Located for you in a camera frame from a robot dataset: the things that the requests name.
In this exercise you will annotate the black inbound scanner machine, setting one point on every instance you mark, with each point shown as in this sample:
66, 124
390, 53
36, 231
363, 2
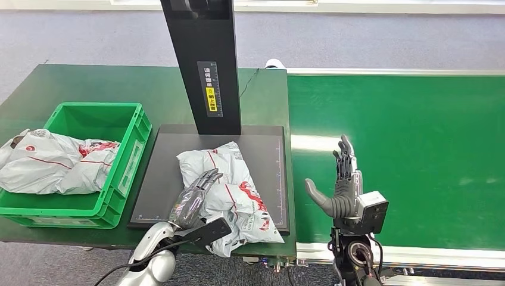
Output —
213, 79

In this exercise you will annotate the white crumpled poly package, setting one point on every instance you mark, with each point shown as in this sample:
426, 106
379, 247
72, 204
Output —
47, 165

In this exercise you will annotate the white conveyor end roller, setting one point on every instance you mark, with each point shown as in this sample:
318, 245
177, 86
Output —
275, 63

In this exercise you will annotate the metal conveyor support frame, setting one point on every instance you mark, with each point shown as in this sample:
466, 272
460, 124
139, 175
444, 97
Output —
434, 278

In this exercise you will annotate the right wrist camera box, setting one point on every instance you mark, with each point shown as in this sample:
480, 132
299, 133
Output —
373, 211

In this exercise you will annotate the metal connector bracket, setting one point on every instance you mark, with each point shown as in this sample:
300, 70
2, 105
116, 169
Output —
276, 263

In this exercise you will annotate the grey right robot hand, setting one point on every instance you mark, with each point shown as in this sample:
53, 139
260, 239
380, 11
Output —
343, 197

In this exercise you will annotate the aluminium conveyor side rail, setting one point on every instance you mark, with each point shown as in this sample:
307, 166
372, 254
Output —
434, 258
394, 72

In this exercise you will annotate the black and yellow label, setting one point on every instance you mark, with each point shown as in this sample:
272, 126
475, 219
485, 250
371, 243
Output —
210, 89

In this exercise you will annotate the green plastic crate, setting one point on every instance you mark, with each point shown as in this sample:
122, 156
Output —
132, 158

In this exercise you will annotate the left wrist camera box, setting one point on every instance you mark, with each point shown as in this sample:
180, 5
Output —
209, 232

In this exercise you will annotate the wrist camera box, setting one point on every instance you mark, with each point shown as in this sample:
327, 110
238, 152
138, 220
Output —
373, 211
209, 232

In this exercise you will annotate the white red-printed poly package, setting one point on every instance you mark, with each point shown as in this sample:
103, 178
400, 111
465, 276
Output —
232, 197

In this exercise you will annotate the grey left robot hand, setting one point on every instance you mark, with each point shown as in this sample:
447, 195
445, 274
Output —
189, 203

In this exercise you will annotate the green conveyor belt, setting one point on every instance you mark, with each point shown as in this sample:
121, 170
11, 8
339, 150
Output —
434, 138

